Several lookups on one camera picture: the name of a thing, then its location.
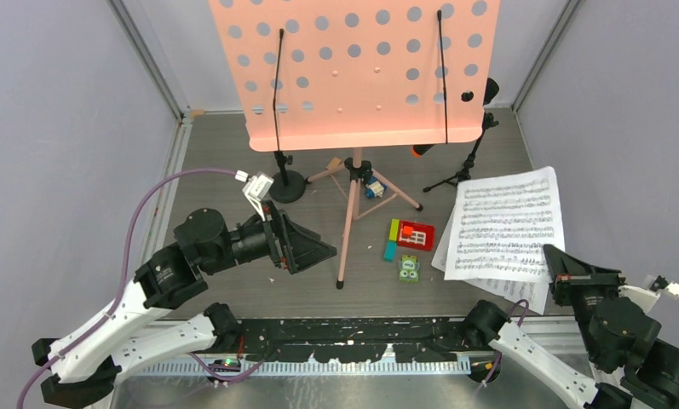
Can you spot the black tripod mic stand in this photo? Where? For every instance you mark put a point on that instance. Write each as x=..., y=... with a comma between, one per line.
x=463, y=174

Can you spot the sheet music page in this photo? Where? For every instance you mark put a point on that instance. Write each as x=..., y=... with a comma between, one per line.
x=536, y=294
x=500, y=225

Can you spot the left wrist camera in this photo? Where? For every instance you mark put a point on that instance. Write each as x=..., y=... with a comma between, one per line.
x=255, y=190

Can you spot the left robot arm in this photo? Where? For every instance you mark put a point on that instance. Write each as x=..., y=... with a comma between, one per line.
x=88, y=364

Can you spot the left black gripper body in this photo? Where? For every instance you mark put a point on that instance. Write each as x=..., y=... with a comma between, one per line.
x=273, y=231

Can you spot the red window toy block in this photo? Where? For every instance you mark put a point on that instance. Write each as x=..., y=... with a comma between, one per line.
x=416, y=236

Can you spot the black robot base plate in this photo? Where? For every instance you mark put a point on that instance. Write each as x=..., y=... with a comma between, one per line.
x=355, y=340

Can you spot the black round base mic stand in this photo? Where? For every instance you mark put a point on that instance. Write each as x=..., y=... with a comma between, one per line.
x=288, y=185

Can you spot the pink music stand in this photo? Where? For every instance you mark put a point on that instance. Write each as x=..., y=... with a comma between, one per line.
x=353, y=74

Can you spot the teal toy block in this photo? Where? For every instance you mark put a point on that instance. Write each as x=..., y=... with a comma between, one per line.
x=390, y=251

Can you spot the lime green toy block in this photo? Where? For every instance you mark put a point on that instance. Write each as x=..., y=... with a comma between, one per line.
x=394, y=229

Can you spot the green monster face block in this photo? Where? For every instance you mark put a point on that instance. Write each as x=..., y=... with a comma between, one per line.
x=409, y=269

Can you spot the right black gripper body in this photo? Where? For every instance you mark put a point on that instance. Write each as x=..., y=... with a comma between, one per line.
x=581, y=290

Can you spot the blue white toy car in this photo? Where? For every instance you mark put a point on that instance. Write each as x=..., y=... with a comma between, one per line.
x=374, y=190

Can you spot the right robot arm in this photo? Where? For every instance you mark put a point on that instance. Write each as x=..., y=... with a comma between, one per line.
x=633, y=367

